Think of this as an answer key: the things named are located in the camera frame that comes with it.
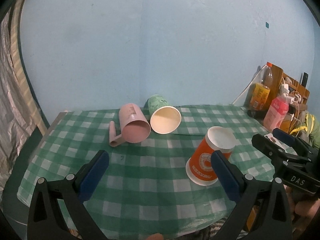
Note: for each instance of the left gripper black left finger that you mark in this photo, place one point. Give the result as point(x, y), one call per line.
point(45, 219)

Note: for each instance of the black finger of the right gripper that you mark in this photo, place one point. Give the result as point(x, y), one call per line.
point(302, 148)
point(277, 153)

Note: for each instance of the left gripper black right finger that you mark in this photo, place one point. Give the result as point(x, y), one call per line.
point(273, 220)

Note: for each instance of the orange paper cup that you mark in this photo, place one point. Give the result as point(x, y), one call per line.
point(198, 167)

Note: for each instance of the green patterned paper cup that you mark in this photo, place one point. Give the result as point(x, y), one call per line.
point(164, 118)

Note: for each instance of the right hand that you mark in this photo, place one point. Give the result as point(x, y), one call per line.
point(304, 211)

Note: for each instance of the yellow green cloth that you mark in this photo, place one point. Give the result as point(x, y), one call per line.
point(307, 128)

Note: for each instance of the pink drink bottle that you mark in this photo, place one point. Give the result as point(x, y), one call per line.
point(276, 113)

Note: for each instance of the wooden organizer box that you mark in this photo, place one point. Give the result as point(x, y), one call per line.
point(298, 95)

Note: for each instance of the orange juice bottle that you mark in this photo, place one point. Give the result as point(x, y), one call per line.
point(262, 89)

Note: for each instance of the green checkered tablecloth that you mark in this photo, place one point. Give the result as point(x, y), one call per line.
point(145, 189)

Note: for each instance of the grey striped curtain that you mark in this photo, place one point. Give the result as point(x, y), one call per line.
point(20, 114)

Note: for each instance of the pink plastic mug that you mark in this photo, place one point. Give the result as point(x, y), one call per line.
point(133, 125)

